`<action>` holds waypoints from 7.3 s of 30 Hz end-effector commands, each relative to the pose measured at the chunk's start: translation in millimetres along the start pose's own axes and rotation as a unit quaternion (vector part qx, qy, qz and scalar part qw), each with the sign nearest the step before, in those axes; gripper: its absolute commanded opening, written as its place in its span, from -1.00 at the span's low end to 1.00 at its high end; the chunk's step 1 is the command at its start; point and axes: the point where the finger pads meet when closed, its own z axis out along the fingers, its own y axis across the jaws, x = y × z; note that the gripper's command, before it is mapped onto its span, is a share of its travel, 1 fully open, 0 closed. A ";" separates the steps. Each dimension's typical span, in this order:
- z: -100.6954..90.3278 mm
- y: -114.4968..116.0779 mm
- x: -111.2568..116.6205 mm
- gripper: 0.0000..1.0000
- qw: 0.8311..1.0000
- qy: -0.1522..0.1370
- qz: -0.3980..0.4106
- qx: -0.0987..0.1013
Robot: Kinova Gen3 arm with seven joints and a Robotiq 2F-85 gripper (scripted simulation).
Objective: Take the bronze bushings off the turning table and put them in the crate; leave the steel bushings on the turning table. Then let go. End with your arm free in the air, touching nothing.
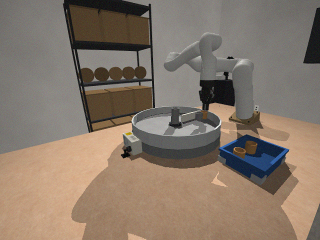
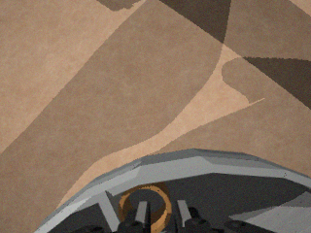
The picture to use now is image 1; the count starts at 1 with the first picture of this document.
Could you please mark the bronze bushing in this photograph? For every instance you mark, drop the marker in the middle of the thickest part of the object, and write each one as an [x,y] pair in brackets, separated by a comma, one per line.
[239,152]
[250,147]
[205,113]

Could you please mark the blue crate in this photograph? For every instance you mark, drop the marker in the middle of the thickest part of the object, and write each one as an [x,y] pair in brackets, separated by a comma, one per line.
[258,166]

